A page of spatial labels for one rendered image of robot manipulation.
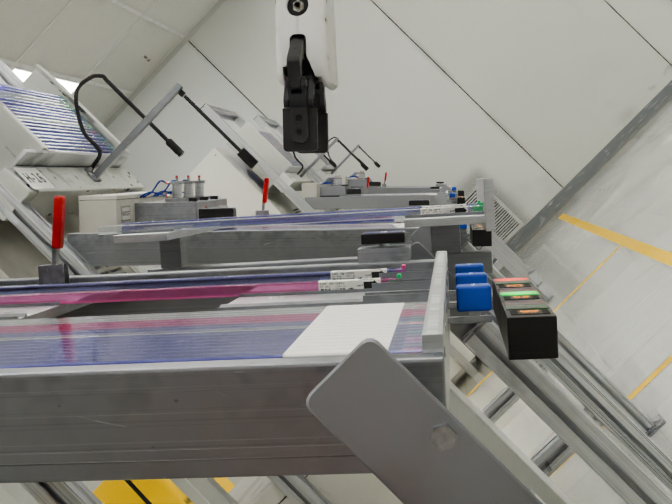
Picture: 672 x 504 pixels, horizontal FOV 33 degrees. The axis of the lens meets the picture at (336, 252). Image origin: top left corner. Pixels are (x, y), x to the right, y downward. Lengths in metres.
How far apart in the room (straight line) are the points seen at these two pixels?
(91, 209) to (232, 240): 0.38
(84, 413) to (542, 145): 8.15
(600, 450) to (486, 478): 0.79
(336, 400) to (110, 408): 0.14
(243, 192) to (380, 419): 5.14
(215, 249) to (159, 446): 1.48
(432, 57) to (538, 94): 0.85
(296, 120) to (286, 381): 0.47
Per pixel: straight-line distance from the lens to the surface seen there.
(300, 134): 1.04
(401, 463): 0.57
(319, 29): 1.05
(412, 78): 8.72
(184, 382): 0.62
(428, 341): 0.62
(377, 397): 0.56
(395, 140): 8.70
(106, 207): 2.34
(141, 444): 0.64
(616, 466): 1.36
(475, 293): 0.97
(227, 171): 5.71
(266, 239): 2.08
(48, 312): 1.12
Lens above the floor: 0.79
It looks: 1 degrees up
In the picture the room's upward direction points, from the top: 45 degrees counter-clockwise
